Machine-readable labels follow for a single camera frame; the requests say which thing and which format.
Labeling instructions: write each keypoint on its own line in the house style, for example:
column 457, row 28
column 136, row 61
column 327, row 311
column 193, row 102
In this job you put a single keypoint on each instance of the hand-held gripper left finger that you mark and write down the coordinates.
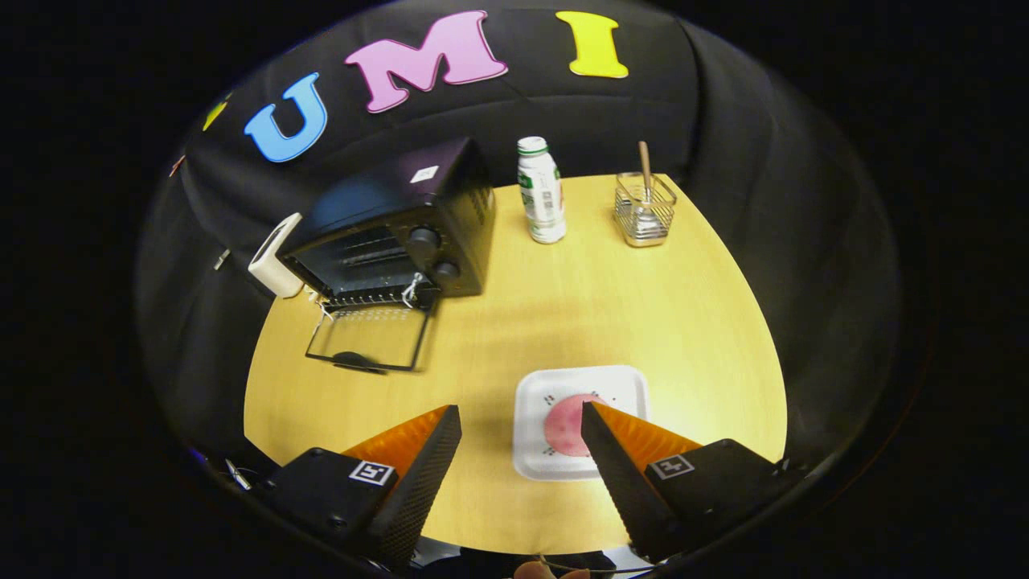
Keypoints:
column 418, row 498

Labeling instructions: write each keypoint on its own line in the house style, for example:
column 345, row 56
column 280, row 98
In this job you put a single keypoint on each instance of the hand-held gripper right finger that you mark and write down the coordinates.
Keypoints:
column 623, row 490

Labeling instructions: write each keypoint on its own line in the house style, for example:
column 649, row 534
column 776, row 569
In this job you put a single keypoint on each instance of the white square plate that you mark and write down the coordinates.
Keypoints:
column 534, row 450

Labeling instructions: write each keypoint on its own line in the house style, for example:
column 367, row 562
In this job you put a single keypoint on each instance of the black toaster oven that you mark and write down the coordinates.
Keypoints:
column 378, row 201

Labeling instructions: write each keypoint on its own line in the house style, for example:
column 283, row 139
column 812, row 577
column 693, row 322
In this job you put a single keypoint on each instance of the small white toaster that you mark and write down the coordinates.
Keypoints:
column 269, row 269

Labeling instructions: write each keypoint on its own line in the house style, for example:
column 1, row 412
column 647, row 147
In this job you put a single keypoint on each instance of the white bottle green label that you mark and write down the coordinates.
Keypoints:
column 543, row 201

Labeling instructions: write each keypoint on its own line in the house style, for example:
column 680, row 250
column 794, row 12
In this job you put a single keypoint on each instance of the small white clip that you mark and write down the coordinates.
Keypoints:
column 222, row 259

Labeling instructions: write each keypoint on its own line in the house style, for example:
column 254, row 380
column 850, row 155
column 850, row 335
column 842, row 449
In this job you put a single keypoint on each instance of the wooden stick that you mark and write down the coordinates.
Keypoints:
column 645, row 165

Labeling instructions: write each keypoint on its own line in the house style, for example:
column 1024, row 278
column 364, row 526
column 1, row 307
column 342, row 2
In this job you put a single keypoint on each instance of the small pink clip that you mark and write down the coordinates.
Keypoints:
column 176, row 166

